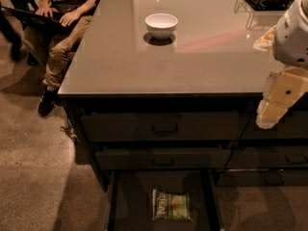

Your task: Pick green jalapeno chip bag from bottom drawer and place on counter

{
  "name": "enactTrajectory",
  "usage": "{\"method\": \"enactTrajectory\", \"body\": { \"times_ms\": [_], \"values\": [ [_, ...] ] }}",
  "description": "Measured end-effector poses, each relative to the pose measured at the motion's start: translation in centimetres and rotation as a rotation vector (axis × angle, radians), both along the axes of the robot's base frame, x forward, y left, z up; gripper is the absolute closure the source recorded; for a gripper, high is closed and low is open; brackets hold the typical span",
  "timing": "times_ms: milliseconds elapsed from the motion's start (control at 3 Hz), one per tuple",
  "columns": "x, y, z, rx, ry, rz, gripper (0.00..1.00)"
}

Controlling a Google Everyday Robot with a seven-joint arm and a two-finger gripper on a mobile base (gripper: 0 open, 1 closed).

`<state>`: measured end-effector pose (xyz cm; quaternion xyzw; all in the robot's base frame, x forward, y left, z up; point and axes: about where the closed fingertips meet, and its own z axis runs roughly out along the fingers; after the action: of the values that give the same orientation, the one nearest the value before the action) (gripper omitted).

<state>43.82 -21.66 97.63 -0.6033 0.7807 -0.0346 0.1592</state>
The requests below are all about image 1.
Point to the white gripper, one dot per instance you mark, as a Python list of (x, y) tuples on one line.
[(293, 38)]

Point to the green jalapeno chip bag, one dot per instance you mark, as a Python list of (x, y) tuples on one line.
[(171, 206)]

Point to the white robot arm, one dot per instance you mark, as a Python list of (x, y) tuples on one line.
[(288, 40)]

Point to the top right drawer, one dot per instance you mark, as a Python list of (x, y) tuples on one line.
[(293, 125)]

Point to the middle right drawer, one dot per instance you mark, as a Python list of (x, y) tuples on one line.
[(269, 157)]

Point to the bottom right drawer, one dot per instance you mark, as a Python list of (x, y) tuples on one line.
[(261, 178)]

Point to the middle left drawer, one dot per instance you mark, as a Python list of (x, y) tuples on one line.
[(157, 158)]

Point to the top left drawer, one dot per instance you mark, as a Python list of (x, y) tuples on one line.
[(164, 126)]

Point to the open bottom left drawer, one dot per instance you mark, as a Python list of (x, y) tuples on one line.
[(129, 206)]

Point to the white ceramic bowl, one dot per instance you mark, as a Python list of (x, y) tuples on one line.
[(161, 25)]

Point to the seated person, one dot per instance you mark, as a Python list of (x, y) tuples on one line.
[(51, 48)]

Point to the black laptop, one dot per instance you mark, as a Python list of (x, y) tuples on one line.
[(36, 20)]

